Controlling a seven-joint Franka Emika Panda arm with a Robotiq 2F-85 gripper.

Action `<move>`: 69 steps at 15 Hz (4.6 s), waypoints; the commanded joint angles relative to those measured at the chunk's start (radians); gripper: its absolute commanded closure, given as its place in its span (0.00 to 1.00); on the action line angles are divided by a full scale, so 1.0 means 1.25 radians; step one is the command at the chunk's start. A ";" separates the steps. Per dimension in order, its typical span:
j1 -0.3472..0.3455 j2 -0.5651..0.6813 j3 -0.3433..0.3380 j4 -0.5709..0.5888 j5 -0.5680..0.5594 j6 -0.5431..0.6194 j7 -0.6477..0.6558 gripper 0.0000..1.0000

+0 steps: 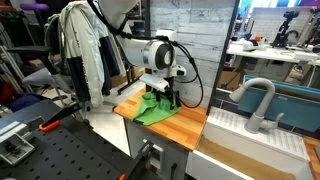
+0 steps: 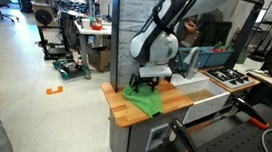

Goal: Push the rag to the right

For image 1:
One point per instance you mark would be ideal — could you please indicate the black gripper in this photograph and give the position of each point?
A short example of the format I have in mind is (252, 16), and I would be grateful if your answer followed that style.
(171, 85)

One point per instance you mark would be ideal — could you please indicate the green cloth rag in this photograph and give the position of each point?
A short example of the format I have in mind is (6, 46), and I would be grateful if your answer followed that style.
(153, 111)

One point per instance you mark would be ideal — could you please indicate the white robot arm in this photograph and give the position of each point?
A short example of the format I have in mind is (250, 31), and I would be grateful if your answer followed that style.
(133, 50)

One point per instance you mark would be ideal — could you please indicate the wooden butcher block countertop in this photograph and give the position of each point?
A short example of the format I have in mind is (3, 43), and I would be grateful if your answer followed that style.
(180, 125)

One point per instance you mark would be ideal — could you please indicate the white cabinet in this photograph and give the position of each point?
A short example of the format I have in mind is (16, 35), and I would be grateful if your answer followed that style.
(156, 146)

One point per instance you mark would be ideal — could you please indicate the cardboard box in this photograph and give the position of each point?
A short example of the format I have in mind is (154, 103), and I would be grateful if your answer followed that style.
(230, 80)

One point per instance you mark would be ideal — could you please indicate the black clamp orange tip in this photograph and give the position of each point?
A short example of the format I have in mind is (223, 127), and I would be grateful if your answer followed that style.
(140, 163)

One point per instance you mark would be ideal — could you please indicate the white sink with drainboard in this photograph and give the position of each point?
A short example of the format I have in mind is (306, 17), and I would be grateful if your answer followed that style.
(240, 133)

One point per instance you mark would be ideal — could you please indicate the white hanging jacket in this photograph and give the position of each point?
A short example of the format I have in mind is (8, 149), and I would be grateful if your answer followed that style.
(85, 50)

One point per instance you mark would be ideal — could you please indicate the grey kitchen faucet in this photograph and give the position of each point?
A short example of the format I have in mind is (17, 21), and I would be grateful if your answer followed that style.
(263, 106)

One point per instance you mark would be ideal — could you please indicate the white orange device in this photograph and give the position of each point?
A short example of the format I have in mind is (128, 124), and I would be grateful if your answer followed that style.
(253, 44)

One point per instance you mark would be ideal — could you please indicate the wooden counter strip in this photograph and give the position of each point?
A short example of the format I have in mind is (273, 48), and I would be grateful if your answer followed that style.
(246, 165)

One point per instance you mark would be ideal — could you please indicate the white desk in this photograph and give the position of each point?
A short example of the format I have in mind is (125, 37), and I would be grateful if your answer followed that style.
(276, 53)

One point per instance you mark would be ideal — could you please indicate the black perforated table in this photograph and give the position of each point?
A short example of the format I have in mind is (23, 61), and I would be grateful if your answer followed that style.
(60, 156)

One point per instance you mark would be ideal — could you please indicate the teal panel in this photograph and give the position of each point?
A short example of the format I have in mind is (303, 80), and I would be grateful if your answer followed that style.
(293, 110)

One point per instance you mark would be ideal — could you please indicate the grey office chair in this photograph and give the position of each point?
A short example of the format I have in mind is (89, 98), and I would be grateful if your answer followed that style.
(40, 70)

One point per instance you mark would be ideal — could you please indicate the purple roll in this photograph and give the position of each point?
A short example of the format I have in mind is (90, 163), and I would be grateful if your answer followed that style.
(34, 6)

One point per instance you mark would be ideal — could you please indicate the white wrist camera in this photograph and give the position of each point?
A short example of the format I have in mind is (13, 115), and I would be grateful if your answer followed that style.
(154, 82)

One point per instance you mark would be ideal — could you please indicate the black frame post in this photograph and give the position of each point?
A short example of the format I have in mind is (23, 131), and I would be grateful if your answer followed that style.
(223, 53)

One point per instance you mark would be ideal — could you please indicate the black camera rig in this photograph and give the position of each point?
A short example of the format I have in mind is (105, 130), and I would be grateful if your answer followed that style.
(286, 28)

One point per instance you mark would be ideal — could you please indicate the aluminium extrusion bracket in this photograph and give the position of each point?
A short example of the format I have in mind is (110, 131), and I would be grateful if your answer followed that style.
(15, 143)

